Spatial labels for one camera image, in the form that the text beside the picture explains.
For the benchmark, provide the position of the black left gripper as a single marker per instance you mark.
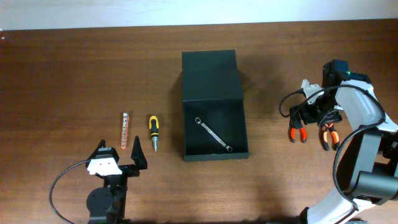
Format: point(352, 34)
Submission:
point(138, 157)

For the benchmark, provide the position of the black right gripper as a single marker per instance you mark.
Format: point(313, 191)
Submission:
point(308, 117)

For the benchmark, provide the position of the silver ring wrench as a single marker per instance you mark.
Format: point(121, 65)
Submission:
point(217, 138)

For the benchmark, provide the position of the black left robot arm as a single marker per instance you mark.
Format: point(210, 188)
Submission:
point(107, 204)

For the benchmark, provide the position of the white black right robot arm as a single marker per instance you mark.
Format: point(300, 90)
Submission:
point(351, 120)

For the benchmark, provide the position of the yellow black screwdriver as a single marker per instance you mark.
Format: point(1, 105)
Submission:
point(154, 131)

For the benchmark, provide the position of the black open box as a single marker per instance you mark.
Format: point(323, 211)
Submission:
point(212, 91)

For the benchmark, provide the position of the orange socket rail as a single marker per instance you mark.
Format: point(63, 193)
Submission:
point(124, 130)

